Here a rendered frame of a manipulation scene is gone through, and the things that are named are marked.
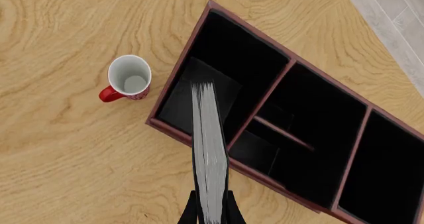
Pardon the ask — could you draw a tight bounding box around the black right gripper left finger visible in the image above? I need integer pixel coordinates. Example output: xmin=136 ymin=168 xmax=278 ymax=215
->
xmin=177 ymin=189 xmax=199 ymax=224

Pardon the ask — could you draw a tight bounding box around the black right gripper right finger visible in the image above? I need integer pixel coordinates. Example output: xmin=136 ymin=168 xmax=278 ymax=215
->
xmin=226 ymin=190 xmax=247 ymax=224

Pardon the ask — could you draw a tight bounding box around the black book with grey pages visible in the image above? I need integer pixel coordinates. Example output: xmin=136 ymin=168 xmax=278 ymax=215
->
xmin=190 ymin=78 xmax=230 ymax=224

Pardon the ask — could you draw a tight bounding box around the red-brown desk caddy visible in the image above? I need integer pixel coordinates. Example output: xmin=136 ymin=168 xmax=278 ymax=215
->
xmin=146 ymin=0 xmax=424 ymax=224

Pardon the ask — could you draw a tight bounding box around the red mug with white inside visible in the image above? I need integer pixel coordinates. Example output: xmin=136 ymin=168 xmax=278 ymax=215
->
xmin=98 ymin=54 xmax=152 ymax=103

